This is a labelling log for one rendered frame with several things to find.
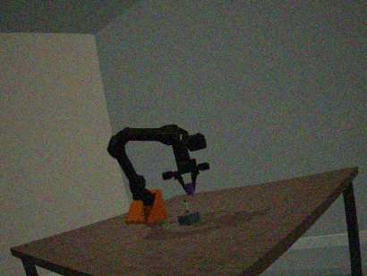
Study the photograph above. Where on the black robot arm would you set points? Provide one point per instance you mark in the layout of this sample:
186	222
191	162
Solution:
167	134

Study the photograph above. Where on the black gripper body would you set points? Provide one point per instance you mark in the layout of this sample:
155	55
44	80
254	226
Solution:
170	174

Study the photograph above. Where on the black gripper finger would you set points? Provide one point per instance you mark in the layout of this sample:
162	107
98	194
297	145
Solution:
180	179
194	176

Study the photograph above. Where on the purple cylinder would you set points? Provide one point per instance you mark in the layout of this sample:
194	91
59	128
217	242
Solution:
189	188

